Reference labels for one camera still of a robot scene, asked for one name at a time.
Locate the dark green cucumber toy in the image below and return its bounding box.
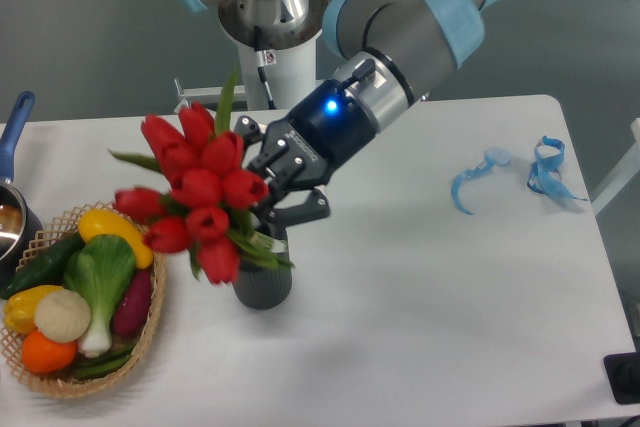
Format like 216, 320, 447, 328
1, 232, 85, 300

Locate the orange fruit toy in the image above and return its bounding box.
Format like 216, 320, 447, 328
21, 330, 78, 374

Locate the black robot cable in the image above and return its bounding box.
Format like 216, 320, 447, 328
252, 26, 278, 111

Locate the red tulip bouquet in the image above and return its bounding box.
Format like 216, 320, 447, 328
112, 72, 293, 284

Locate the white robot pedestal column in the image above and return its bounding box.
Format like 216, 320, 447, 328
236, 36, 318, 103

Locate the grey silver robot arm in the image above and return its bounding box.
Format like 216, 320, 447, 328
183, 0, 498, 233

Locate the blue curved tape strip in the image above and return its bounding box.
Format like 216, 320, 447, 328
450, 147, 512, 216

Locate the white frame at right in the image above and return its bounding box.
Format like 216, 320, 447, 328
591, 118, 639, 216

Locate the green bean pods toy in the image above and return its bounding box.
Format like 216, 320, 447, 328
71, 343, 134, 381

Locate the purple sweet potato toy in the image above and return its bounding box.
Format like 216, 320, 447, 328
112, 270, 152, 337

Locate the black device at edge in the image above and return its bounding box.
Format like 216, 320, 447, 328
603, 352, 639, 405

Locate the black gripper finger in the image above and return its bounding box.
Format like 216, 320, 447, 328
234, 115, 265, 145
252, 188, 331, 240

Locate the blue handled steel pot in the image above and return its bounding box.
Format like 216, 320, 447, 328
1, 91, 42, 287

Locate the cream garlic bun toy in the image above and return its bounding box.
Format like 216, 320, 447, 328
34, 289, 91, 343

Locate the dark grey ribbed vase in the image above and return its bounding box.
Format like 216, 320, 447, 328
233, 224, 293, 310

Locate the green bok choy toy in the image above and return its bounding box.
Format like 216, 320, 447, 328
63, 234, 136, 359

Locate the blue crumpled tape strip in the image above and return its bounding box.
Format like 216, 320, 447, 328
526, 135, 588, 201

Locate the white metal base frame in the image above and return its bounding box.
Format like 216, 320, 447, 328
173, 78, 322, 113

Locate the yellow bell pepper toy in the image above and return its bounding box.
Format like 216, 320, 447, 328
3, 285, 63, 335

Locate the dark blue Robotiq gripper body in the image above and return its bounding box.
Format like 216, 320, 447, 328
249, 79, 376, 192

